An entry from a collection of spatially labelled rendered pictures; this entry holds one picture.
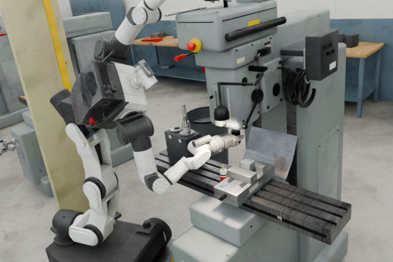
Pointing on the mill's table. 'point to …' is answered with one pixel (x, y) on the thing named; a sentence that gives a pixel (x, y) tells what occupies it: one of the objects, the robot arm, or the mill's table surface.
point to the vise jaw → (242, 174)
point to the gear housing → (234, 55)
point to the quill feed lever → (257, 96)
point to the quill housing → (234, 94)
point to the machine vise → (237, 186)
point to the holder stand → (179, 142)
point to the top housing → (224, 24)
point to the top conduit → (255, 28)
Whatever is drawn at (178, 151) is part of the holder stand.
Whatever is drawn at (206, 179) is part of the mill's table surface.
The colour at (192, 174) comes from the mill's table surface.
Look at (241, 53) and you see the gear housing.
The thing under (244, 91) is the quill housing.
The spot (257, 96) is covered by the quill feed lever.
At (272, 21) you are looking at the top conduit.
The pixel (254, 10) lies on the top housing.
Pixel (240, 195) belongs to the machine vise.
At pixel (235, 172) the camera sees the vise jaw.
